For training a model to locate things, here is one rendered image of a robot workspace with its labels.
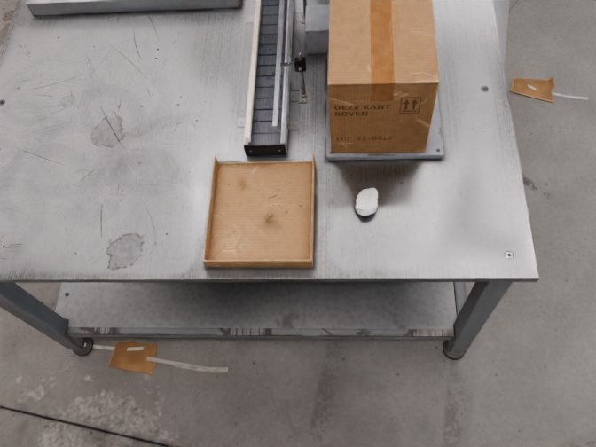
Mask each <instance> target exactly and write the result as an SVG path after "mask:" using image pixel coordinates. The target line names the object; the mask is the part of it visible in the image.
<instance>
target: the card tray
mask: <svg viewBox="0 0 596 447"><path fill-rule="evenodd" d="M314 194H315V155H314V153H313V155H312V161H263V162H218V160H217V158H216V156H214V163H213V171H212V179H211V187H210V195H209V203H208V219H207V227H206V234H205V242H204V250H203V258H202V262H203V263H204V265H205V267H206V268H313V239H314Z"/></svg>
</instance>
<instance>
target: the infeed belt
mask: <svg viewBox="0 0 596 447"><path fill-rule="evenodd" d="M279 2H280V0H262V9H261V21H260V32H259V43H258V54H257V66H256V77H255V98H254V110H253V120H252V132H251V142H248V146H264V145H280V131H281V114H282V98H283V80H284V68H283V67H281V75H280V91H279V107H278V128H277V129H273V128H272V119H273V105H274V90H275V75H276V60H277V46H278V17H279ZM286 13H287V0H285V10H284V26H283V42H282V59H281V63H285V46H286Z"/></svg>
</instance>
